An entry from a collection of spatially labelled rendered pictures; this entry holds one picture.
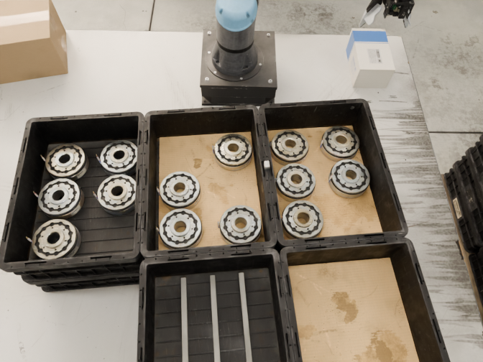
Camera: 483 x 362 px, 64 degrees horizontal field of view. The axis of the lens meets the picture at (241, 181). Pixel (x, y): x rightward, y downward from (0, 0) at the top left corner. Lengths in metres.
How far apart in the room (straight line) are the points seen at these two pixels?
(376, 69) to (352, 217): 0.58
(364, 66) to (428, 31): 1.60
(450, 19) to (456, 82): 0.58
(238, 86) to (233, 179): 0.36
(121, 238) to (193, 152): 0.30
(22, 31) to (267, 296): 1.13
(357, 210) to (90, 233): 0.68
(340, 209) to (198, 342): 0.48
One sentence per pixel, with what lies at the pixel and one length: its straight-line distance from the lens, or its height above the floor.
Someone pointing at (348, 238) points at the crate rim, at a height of 0.93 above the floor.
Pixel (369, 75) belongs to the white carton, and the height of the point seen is 0.76.
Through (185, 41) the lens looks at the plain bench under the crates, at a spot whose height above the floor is 0.70.
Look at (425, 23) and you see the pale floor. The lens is 3.05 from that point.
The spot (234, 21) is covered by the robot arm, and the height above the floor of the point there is 1.01.
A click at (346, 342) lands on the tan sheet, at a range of 0.95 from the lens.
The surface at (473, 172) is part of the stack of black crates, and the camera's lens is 1.88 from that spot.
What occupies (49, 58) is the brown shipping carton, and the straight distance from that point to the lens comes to 1.52.
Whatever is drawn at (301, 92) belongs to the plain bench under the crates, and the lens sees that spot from 1.42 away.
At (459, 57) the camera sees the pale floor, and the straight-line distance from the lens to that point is 2.91.
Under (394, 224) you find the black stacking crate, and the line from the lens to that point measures 0.99.
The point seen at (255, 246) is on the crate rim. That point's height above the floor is 0.93.
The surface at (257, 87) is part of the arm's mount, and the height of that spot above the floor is 0.80.
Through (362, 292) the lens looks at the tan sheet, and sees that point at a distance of 0.99.
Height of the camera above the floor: 1.74
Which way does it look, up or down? 61 degrees down
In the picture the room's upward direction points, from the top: 3 degrees clockwise
